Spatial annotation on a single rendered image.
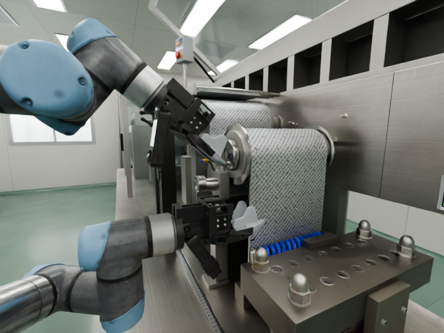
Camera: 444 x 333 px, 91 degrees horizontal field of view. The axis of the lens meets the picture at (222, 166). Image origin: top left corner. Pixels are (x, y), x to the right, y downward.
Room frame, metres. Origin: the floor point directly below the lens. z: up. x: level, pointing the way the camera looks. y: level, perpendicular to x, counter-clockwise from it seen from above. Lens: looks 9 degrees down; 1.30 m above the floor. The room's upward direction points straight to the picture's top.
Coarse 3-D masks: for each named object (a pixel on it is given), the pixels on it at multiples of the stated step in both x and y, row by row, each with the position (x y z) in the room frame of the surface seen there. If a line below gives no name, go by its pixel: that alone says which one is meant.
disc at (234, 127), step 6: (234, 126) 0.53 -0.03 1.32; (240, 126) 0.50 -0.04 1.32; (240, 132) 0.50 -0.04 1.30; (246, 132) 0.48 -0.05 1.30; (246, 138) 0.47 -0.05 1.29; (246, 144) 0.47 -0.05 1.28; (246, 150) 0.47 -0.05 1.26; (246, 156) 0.47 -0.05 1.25; (246, 162) 0.47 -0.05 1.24; (246, 168) 0.47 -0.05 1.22; (246, 174) 0.47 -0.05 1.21; (234, 180) 0.52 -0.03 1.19; (240, 180) 0.49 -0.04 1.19
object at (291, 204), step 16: (256, 176) 0.48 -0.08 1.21; (272, 176) 0.50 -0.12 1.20; (288, 176) 0.52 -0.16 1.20; (304, 176) 0.54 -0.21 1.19; (320, 176) 0.56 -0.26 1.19; (256, 192) 0.48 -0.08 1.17; (272, 192) 0.50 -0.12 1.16; (288, 192) 0.52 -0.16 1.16; (304, 192) 0.54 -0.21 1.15; (320, 192) 0.57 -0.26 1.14; (256, 208) 0.48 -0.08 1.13; (272, 208) 0.50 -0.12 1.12; (288, 208) 0.52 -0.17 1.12; (304, 208) 0.54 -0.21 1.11; (320, 208) 0.57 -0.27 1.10; (272, 224) 0.50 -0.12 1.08; (288, 224) 0.52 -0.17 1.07; (304, 224) 0.54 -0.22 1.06; (320, 224) 0.57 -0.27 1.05; (256, 240) 0.48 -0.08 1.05; (272, 240) 0.50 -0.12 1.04
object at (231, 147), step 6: (228, 144) 0.51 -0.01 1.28; (234, 144) 0.50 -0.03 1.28; (228, 150) 0.52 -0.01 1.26; (234, 150) 0.49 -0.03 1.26; (222, 156) 0.54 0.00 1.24; (228, 156) 0.51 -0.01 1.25; (234, 156) 0.48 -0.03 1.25; (228, 162) 0.51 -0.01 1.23; (234, 162) 0.49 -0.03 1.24; (228, 168) 0.51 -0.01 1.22; (234, 168) 0.50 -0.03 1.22
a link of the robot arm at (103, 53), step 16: (80, 32) 0.37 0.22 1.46; (96, 32) 0.38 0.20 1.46; (112, 32) 0.41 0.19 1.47; (80, 48) 0.38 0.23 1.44; (96, 48) 0.38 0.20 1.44; (112, 48) 0.39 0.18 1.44; (128, 48) 0.42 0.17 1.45; (96, 64) 0.38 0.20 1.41; (112, 64) 0.39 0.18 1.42; (128, 64) 0.40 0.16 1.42; (144, 64) 0.42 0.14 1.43; (112, 80) 0.40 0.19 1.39; (128, 80) 0.40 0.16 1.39
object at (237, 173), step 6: (228, 132) 0.54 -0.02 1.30; (234, 132) 0.51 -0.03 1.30; (228, 138) 0.54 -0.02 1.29; (234, 138) 0.51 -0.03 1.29; (240, 138) 0.49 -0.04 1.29; (240, 144) 0.48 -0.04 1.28; (240, 150) 0.48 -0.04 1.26; (240, 156) 0.48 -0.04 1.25; (240, 162) 0.48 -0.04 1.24; (240, 168) 0.48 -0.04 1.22; (234, 174) 0.51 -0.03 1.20; (240, 174) 0.49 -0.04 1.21
